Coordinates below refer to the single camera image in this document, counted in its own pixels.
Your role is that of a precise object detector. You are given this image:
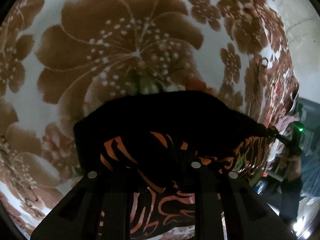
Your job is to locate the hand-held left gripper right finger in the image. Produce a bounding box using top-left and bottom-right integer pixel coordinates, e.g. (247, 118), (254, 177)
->
(186, 160), (294, 240)

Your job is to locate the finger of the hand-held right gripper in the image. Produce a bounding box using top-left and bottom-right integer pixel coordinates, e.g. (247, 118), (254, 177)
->
(269, 127), (292, 146)

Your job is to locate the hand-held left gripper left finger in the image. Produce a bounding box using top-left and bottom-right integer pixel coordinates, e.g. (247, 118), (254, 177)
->
(30, 165), (137, 240)

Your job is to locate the black hoodie with orange print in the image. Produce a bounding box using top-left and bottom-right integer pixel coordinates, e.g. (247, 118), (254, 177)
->
(73, 91), (283, 240)

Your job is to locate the person's right forearm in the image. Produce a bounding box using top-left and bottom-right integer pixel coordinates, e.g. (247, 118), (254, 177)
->
(280, 155), (304, 183)

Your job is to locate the floral blanket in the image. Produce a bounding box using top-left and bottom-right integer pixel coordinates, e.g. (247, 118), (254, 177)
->
(0, 0), (300, 240)

